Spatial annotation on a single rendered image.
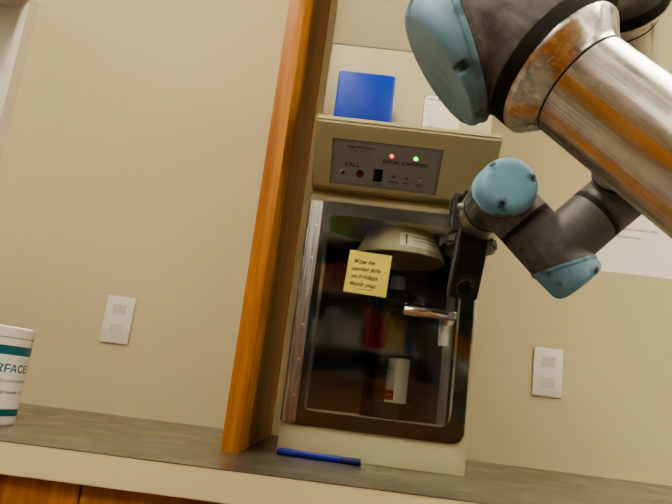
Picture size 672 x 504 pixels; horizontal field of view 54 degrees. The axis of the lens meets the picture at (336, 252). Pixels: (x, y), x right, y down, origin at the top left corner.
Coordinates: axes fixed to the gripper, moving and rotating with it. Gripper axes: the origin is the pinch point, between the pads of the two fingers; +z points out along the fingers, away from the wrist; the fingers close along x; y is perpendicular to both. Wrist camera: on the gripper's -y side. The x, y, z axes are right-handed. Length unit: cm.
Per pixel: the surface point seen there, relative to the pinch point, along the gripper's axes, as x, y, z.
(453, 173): 2.7, 13.9, -4.0
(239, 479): 29, -38, -28
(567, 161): -33, 39, 45
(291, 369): 26.6, -22.9, 1.3
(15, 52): 112, 50, 41
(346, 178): 21.2, 11.5, -1.7
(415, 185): 8.9, 11.6, -1.8
